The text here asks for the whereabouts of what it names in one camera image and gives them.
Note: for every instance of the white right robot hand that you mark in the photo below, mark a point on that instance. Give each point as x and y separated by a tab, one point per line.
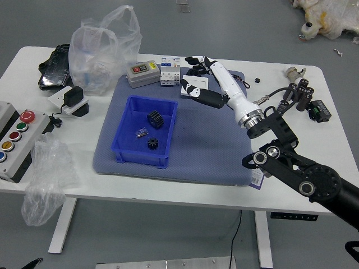
235	92

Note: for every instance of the black-white left robot hand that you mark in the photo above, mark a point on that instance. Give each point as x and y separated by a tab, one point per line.
32	263

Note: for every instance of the big black gear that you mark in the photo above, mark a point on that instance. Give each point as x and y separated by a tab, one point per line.
155	119

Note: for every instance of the small black gear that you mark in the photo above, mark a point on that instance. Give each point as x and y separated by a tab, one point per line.
153	144

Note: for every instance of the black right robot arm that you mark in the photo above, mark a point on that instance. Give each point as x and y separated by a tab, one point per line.
308	173

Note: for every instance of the blue plastic box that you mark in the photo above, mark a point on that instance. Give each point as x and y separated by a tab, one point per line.
126	134

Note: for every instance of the grey multi-button control box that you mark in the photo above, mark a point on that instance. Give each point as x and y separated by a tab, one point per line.
16	145

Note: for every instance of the small black cube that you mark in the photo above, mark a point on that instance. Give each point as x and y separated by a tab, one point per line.
257	80

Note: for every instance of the dark cylindrical capacitor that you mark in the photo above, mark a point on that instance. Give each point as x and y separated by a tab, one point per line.
283	105
309	90
305	102
299	93
303	83
289	95

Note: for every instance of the white table leg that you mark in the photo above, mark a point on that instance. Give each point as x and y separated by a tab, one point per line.
264	241
63	224

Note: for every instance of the grey-white round connector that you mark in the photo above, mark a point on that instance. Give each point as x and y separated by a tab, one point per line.
292	73

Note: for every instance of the blue-grey padded mat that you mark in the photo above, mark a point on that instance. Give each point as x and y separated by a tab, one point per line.
202	151

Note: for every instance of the white circuit breaker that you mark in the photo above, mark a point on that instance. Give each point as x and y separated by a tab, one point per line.
169	73

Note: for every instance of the crumpled clear plastic bag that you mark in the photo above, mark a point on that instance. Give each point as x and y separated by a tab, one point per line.
46	179

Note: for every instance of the black-green terminal module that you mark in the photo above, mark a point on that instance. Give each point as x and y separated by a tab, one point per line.
319	111

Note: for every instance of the purple label tag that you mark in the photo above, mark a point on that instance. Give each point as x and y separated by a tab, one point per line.
258	179

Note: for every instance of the clear floor tape piece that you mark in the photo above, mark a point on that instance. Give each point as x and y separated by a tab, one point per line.
183	6

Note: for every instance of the white paper scrap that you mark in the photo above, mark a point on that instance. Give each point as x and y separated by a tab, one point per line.
338	52

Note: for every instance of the plastic-wrapped plush toy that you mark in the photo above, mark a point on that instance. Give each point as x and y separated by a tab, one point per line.
328	16

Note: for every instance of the silver metal plate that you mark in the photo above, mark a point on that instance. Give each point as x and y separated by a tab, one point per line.
165	263

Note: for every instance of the black table control panel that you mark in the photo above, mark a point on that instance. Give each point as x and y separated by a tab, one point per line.
294	216

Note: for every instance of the large clear plastic bag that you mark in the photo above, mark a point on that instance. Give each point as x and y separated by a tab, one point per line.
95	61

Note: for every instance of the black power adapter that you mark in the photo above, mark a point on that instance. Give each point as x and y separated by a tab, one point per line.
73	96

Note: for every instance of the white socket plate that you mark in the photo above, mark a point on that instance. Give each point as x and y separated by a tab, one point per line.
57	98

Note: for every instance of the black textured pouch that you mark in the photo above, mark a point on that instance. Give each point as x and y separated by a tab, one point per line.
54	70

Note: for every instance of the white wall switch panel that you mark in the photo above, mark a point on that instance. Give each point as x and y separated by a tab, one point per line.
199	81

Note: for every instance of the grey two-button switch box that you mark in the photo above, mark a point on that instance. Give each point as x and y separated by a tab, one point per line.
143	74

